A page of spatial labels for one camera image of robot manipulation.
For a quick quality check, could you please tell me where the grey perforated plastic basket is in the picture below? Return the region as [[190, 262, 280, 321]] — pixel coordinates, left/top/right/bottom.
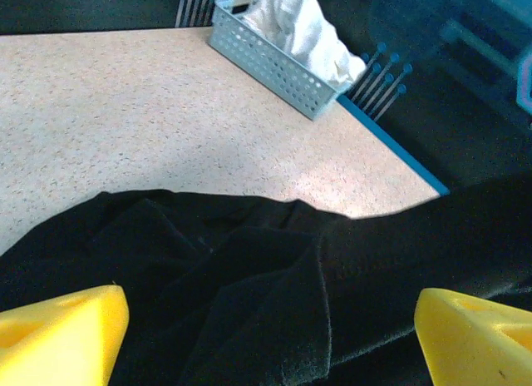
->
[[209, 0, 340, 121]]

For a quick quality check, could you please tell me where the crumpled white cloth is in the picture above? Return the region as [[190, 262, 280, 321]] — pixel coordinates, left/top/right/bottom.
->
[[244, 0, 367, 87]]

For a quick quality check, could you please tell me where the black floral print t-shirt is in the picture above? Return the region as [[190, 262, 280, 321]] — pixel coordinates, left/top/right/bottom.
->
[[0, 169, 532, 386]]

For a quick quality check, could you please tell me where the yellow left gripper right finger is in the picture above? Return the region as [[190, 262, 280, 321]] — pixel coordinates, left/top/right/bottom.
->
[[413, 288, 532, 386]]

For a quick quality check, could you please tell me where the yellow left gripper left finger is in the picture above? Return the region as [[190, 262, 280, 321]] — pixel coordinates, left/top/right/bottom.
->
[[0, 284, 129, 386]]

